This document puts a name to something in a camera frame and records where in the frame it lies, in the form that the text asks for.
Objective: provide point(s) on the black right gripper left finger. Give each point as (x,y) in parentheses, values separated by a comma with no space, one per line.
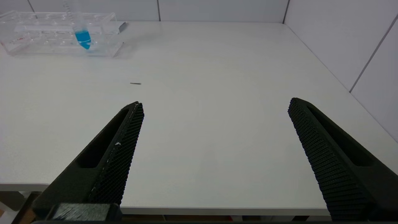
(102,168)

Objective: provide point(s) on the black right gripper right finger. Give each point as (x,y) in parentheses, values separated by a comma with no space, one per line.
(339,161)

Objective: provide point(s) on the clear plastic test tube rack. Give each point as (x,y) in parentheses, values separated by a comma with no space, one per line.
(102,37)

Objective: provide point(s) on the test tube with blue pigment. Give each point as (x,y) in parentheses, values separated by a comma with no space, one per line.
(82,36)

